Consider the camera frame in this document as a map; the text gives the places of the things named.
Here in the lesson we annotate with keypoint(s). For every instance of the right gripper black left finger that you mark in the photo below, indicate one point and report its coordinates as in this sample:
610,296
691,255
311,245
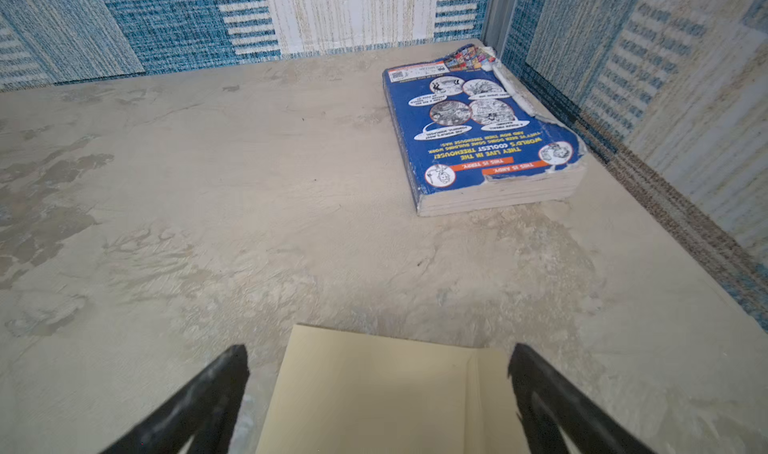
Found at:
198,418

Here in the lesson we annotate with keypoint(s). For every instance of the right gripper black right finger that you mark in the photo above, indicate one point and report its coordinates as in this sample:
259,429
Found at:
553,411

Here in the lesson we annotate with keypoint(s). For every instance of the manila paper envelope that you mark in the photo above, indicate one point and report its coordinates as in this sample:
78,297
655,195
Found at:
342,392

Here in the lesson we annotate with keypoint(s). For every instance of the blue comic paperback book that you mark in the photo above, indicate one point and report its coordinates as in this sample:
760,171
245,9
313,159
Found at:
470,141

